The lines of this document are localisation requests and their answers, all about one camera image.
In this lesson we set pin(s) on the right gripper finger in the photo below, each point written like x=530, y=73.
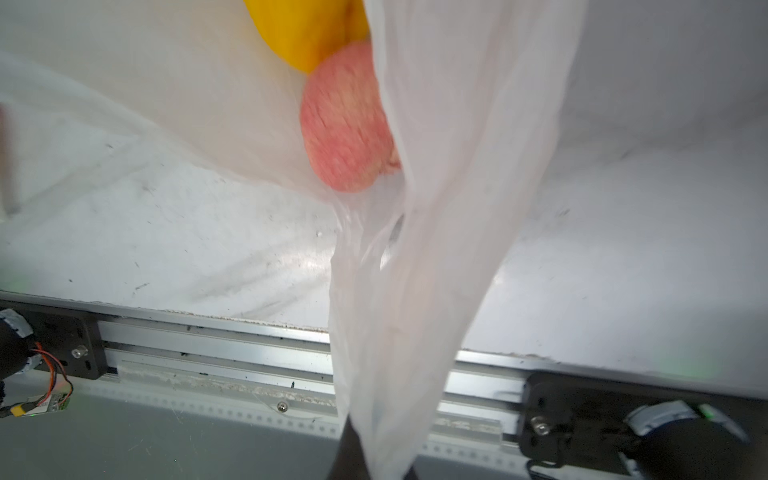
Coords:
x=349, y=462

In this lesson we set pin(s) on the pink peach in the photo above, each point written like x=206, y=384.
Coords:
x=348, y=120

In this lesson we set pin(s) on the white bag cartoon print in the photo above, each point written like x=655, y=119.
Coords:
x=428, y=204

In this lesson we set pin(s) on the yellow peach back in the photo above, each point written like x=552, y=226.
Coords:
x=303, y=33

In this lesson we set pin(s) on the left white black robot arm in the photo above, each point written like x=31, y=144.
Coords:
x=17, y=338

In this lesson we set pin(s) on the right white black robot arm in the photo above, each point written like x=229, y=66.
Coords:
x=707, y=445

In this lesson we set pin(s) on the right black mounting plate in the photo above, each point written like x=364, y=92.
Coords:
x=577, y=421

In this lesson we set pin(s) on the black mounting plate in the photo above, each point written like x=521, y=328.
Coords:
x=577, y=421
x=72, y=336

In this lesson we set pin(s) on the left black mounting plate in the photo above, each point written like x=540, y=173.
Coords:
x=72, y=336

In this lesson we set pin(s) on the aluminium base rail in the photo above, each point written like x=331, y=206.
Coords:
x=192, y=397

